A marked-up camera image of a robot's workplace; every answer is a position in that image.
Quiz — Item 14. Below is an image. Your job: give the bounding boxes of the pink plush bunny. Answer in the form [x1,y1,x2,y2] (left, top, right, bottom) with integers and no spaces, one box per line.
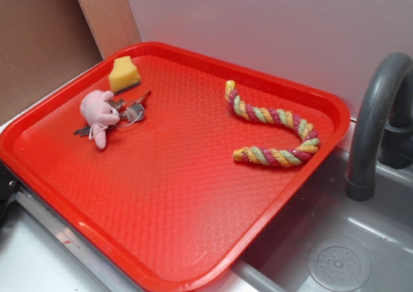
[80,90,120,150]

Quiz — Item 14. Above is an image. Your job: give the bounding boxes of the red plastic tray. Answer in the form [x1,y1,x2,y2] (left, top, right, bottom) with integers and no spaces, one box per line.
[1,43,350,291]

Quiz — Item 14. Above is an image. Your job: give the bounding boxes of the yellow sponge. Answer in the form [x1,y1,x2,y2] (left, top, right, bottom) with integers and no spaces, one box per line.
[108,56,141,94]

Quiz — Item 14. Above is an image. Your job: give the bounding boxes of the grey plastic sink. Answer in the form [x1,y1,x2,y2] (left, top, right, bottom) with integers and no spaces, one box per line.
[233,150,412,291]

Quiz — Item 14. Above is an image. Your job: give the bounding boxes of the wooden board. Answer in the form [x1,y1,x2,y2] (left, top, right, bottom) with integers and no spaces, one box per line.
[78,0,141,59]

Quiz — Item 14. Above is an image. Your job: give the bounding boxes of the grey plastic faucet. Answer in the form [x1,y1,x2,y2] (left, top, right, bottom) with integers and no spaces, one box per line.
[345,52,412,201]

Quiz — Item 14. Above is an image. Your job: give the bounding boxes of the black object at left edge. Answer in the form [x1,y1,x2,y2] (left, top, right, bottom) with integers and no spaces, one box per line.
[0,164,19,228]

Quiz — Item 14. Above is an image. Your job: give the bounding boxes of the multicolour twisted rope toy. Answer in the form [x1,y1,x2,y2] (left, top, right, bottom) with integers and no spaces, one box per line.
[225,80,319,168]

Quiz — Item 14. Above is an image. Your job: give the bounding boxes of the silver keys on ring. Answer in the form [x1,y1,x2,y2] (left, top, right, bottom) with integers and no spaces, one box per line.
[74,90,151,137]

